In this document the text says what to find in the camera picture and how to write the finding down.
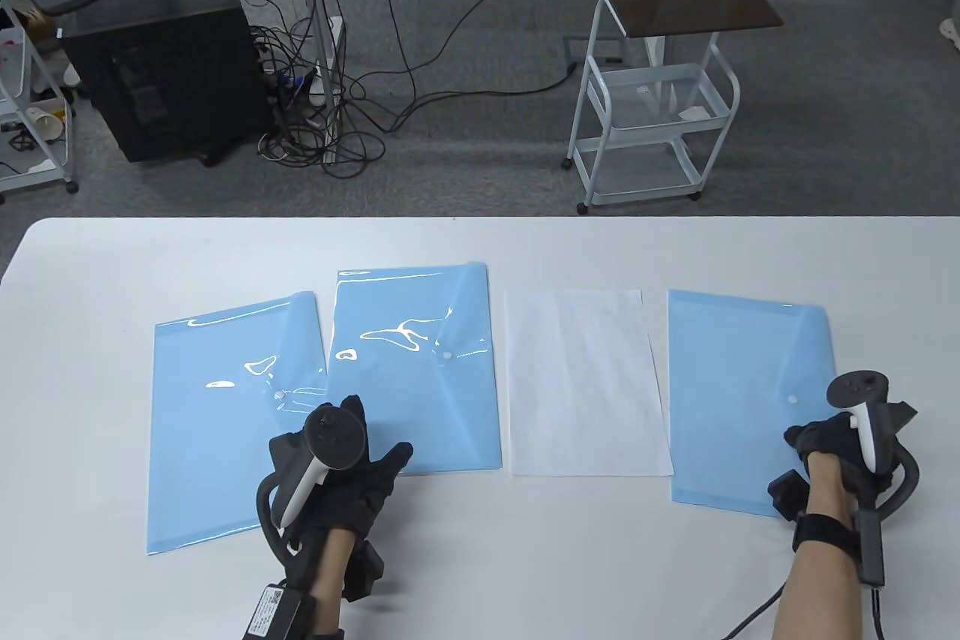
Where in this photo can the person's left hand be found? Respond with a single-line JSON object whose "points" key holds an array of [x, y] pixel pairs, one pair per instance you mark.
{"points": [[360, 497]]}

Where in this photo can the person's right hand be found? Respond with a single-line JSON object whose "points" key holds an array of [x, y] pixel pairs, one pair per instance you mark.
{"points": [[821, 437]]}

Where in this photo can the grey and white controller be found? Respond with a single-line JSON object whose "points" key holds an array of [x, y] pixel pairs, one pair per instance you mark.
{"points": [[300, 490], [862, 437]]}

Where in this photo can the wrinkled blue plastic snap folder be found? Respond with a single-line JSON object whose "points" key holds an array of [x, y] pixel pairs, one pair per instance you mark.
{"points": [[202, 445]]}

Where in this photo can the white paper sheet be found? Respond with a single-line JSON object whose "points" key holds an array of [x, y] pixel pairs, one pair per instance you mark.
{"points": [[585, 385]]}

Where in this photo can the person's right forearm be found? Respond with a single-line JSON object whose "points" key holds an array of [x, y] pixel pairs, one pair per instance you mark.
{"points": [[817, 587]]}

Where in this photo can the person's left forearm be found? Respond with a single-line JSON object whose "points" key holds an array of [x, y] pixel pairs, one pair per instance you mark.
{"points": [[330, 580]]}

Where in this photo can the black glove electronics box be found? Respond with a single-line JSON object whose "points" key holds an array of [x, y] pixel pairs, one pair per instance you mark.
{"points": [[871, 550], [270, 614]]}

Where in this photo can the small paper slip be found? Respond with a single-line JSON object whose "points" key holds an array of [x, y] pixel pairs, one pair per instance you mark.
{"points": [[694, 113]]}

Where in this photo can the grey floor socket plate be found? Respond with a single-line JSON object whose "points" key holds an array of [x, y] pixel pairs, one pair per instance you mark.
{"points": [[577, 43]]}

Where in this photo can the silver desk leg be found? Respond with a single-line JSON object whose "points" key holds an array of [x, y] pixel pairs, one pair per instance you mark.
{"points": [[321, 32]]}

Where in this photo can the black computer tower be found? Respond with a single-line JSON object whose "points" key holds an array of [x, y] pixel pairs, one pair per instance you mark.
{"points": [[165, 70]]}

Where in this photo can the paper cup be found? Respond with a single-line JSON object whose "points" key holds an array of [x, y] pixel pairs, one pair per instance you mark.
{"points": [[45, 124]]}

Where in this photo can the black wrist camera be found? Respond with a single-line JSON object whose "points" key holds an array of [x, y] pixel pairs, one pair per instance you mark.
{"points": [[787, 496], [366, 572]]}

